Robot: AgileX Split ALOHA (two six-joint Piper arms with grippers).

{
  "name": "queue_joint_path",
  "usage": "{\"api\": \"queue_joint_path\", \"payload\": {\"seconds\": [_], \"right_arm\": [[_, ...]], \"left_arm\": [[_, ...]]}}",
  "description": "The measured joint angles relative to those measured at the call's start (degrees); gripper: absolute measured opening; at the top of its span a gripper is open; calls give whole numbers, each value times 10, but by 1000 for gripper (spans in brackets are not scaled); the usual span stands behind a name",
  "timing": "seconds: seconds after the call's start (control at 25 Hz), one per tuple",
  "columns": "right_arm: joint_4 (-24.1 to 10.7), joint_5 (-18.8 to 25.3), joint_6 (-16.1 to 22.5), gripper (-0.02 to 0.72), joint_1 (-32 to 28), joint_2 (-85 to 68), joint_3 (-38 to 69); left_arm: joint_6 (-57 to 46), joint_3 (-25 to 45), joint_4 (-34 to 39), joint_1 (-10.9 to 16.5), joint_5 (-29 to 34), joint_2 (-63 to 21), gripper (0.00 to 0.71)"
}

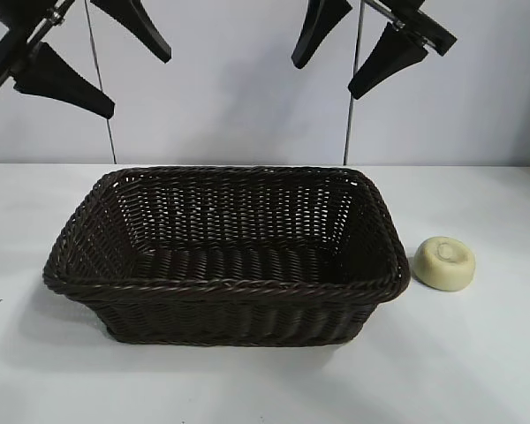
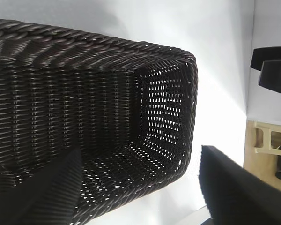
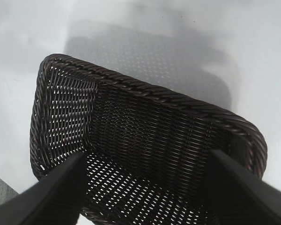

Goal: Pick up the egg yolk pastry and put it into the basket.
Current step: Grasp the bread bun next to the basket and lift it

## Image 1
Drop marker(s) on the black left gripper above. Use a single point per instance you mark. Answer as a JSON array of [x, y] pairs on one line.
[[0, 62]]

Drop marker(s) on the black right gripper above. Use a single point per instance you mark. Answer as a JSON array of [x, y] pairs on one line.
[[437, 37]]

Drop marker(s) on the dark brown wicker basket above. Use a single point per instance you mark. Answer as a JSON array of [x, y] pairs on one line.
[[225, 309]]

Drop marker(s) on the thin metal wall strip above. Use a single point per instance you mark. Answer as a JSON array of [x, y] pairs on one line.
[[97, 66], [348, 132]]

